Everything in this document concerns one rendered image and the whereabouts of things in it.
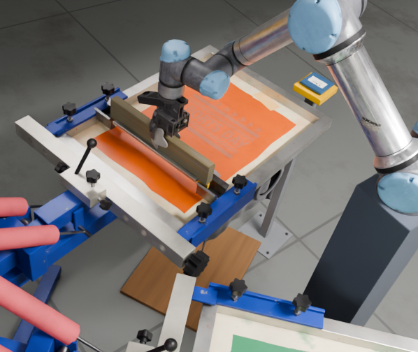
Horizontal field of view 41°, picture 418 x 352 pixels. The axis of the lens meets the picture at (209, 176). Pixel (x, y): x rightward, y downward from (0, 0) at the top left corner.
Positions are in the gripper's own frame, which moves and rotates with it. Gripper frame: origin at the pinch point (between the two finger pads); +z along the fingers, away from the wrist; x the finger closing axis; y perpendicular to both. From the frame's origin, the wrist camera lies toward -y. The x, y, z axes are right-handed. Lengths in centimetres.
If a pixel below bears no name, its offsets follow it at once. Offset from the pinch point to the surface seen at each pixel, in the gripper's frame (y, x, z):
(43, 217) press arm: 0.2, -43.6, 0.1
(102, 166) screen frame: -7.2, -16.6, 5.2
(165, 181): 7.5, -4.3, 8.8
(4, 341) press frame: 21, -70, 2
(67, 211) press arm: 2.7, -37.9, 0.3
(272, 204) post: 11, 75, 79
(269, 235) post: 14, 78, 103
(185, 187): 13.4, -1.6, 8.8
